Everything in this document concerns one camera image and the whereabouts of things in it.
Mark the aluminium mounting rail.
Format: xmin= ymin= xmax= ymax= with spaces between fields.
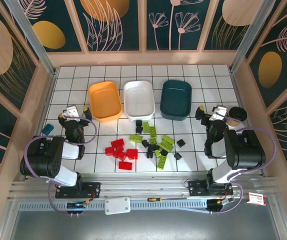
xmin=8 ymin=172 xmax=279 ymax=201

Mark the small electronics board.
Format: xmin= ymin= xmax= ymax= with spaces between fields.
xmin=66 ymin=201 xmax=89 ymax=210

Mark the teal plastic container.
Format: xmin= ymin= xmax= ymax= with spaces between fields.
xmin=159 ymin=79 xmax=193 ymax=123

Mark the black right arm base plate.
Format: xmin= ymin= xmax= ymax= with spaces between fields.
xmin=187 ymin=179 xmax=234 ymax=197

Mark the aluminium frame post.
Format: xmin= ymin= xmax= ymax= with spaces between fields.
xmin=4 ymin=0 xmax=57 ymax=77
xmin=229 ymin=0 xmax=277 ymax=73

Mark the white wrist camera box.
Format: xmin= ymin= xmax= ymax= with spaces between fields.
xmin=62 ymin=106 xmax=80 ymax=119
xmin=209 ymin=104 xmax=228 ymax=123

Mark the red white small box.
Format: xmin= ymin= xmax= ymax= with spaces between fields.
xmin=247 ymin=192 xmax=267 ymax=206

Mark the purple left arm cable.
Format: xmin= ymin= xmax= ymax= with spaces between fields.
xmin=24 ymin=115 xmax=97 ymax=216

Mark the white rectangular plate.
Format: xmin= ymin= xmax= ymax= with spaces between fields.
xmin=104 ymin=196 xmax=131 ymax=216

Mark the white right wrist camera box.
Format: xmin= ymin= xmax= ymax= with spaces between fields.
xmin=209 ymin=104 xmax=228 ymax=123

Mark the orange plastic container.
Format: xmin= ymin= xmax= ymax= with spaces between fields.
xmin=87 ymin=80 xmax=123 ymax=123

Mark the white plastic container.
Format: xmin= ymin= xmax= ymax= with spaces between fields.
xmin=122 ymin=79 xmax=156 ymax=122

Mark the paper cup with black lid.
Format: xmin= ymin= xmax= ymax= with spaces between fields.
xmin=227 ymin=106 xmax=248 ymax=128

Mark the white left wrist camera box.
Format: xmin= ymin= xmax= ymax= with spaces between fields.
xmin=62 ymin=106 xmax=80 ymax=119

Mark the teal lego brick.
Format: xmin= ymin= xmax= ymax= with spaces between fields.
xmin=40 ymin=123 xmax=55 ymax=136

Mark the grey slotted cable duct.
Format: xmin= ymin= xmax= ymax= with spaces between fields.
xmin=18 ymin=201 xmax=209 ymax=213

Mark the yellow black screwdriver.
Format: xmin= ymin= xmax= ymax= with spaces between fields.
xmin=147 ymin=197 xmax=188 ymax=202

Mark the electronics board with yellow connector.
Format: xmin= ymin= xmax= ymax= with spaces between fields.
xmin=206 ymin=198 xmax=235 ymax=209

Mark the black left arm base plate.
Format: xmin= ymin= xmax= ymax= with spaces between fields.
xmin=55 ymin=181 xmax=102 ymax=199

